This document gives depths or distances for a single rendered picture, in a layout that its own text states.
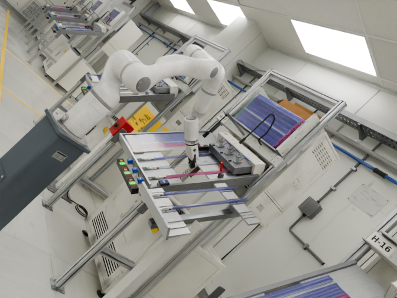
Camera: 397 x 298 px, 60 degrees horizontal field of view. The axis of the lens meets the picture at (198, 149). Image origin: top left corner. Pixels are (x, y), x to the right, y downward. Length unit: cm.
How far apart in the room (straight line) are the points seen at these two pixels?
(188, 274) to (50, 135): 137
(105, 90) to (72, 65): 487
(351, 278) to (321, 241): 184
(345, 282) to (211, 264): 108
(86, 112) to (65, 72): 489
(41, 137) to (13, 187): 23
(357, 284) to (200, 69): 115
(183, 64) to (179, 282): 145
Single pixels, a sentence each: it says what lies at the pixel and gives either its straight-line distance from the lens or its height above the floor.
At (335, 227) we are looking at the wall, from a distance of 351.
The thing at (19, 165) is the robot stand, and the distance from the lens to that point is 155.
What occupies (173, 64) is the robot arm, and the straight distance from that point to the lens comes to 159.
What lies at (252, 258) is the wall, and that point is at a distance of 369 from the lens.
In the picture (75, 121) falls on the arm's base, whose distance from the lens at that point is 151.
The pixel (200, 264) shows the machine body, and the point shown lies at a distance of 241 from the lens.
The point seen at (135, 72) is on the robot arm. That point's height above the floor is 107.
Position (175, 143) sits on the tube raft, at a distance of 238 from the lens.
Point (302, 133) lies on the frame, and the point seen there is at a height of 158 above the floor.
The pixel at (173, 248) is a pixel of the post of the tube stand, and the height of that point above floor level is 64.
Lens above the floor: 105
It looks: level
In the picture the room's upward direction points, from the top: 47 degrees clockwise
